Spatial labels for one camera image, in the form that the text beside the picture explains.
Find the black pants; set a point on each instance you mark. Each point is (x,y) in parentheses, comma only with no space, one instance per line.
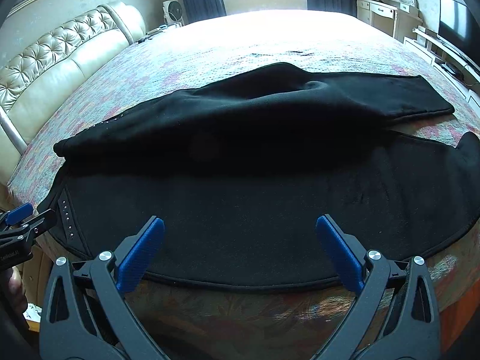
(241,169)

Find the white fan heater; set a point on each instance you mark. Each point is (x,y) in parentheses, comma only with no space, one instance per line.
(173,13)

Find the black flat television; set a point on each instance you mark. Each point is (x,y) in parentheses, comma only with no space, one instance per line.
(458,27)

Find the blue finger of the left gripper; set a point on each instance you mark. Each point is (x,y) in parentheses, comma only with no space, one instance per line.
(20,213)

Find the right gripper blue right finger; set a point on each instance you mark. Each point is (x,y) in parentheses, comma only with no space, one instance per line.
(345,253)

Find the floral bedspread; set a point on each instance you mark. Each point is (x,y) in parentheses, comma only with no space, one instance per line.
(396,316)

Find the cream tufted leather headboard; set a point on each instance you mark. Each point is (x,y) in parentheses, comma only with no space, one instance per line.
(37,81)

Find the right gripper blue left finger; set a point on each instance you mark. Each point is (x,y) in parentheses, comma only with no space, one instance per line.
(135,254)

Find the white vanity dresser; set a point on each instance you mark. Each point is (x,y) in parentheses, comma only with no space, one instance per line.
(393,18)

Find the person's left hand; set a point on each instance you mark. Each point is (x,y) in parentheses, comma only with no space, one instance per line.
(16,291)

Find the white tv stand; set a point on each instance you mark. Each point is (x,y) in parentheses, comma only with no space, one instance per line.
(450,62)

